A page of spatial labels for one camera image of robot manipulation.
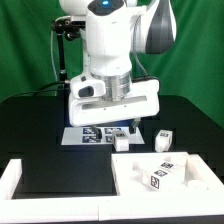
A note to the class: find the white square tabletop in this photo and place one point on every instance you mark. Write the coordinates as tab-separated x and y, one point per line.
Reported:
137	174

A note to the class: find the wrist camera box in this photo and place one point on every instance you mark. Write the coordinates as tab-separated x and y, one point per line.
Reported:
85	87

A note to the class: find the white U-shaped fence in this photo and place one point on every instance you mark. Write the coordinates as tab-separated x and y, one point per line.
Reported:
101	208

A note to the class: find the white marker sheet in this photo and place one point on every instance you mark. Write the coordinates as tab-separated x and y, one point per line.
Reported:
86	136

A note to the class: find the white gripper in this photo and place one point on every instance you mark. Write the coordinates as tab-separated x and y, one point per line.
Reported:
141	101

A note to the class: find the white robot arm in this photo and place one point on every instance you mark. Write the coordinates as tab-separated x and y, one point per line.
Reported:
113	32

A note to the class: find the black camera stand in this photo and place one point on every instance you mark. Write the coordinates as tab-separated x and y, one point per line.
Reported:
63	28

